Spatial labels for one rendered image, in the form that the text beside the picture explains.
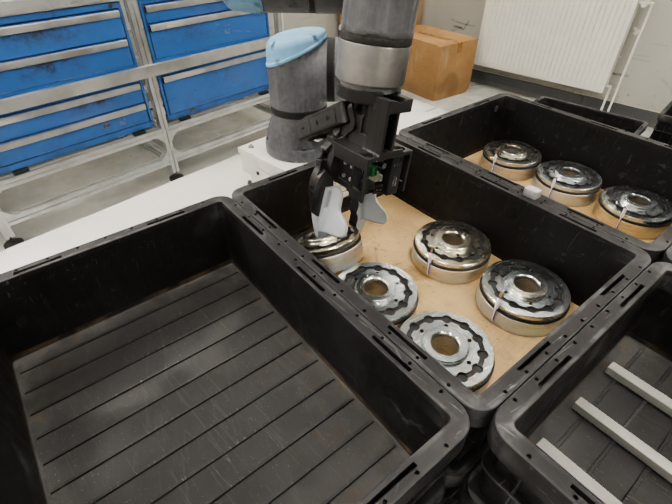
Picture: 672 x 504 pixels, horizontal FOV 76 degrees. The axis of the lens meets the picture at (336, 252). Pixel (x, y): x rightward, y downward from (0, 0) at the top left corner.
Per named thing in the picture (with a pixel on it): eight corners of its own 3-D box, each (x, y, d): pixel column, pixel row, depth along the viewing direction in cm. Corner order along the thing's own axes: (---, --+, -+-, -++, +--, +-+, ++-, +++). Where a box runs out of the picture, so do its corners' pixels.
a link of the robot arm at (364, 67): (324, 34, 45) (380, 34, 49) (320, 80, 47) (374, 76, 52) (373, 49, 40) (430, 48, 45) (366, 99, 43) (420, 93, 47)
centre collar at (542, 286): (495, 283, 52) (496, 280, 52) (520, 268, 54) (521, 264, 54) (530, 308, 49) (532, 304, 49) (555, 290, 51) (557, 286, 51)
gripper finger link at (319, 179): (308, 217, 53) (327, 148, 49) (301, 211, 54) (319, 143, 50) (336, 215, 56) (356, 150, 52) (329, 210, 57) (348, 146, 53)
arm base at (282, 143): (251, 150, 93) (245, 104, 86) (296, 128, 102) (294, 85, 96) (306, 170, 86) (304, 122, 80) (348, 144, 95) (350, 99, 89)
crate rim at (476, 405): (228, 207, 57) (225, 192, 55) (392, 145, 71) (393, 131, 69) (475, 437, 33) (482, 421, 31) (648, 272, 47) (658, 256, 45)
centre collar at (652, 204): (614, 201, 66) (615, 198, 66) (627, 191, 68) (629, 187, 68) (648, 215, 63) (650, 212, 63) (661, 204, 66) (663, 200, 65)
